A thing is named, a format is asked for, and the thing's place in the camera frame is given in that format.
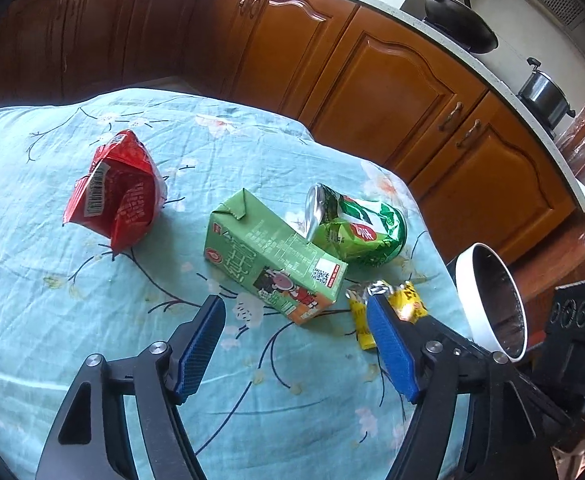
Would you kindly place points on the green drink carton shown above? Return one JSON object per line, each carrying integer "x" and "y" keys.
{"x": 267, "y": 255}

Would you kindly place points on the floral teal tablecloth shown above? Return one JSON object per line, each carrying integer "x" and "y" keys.
{"x": 222, "y": 360}

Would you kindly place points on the pale stone countertop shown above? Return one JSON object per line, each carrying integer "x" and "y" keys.
{"x": 522, "y": 110}

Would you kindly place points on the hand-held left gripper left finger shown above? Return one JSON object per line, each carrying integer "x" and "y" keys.
{"x": 200, "y": 350}

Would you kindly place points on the red snack packet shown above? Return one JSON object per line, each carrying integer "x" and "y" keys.
{"x": 117, "y": 195}

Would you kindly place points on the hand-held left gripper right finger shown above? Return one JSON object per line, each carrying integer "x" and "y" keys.
{"x": 392, "y": 350}

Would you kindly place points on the crushed green can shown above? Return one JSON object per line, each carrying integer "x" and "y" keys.
{"x": 362, "y": 230}

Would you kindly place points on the yellow snack packet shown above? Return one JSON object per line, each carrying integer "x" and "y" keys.
{"x": 360, "y": 320}

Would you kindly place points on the white bin with black liner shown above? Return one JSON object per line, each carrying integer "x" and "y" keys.
{"x": 492, "y": 305}

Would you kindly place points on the steel cooking pot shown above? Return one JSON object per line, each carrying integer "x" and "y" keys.
{"x": 544, "y": 92}

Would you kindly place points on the black wok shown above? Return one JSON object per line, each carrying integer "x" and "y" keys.
{"x": 460, "y": 17}

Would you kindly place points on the wooden lower cabinets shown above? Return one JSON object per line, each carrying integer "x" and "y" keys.
{"x": 372, "y": 85}

